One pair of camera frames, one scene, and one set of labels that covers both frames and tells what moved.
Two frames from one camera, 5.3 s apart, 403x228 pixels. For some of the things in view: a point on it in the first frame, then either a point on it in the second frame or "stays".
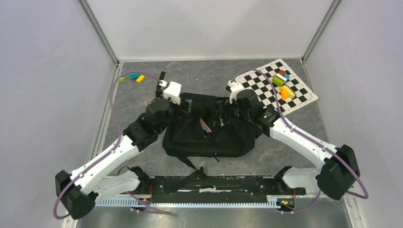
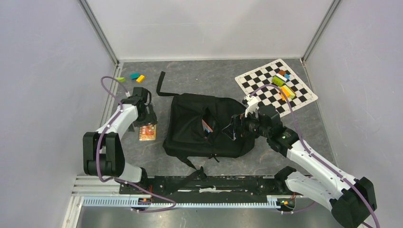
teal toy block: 133,76 stays
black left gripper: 182,114 → 150,118
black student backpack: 196,137 stays
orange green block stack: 286,92 stays
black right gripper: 223,107 → 237,120
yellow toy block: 140,78 stays
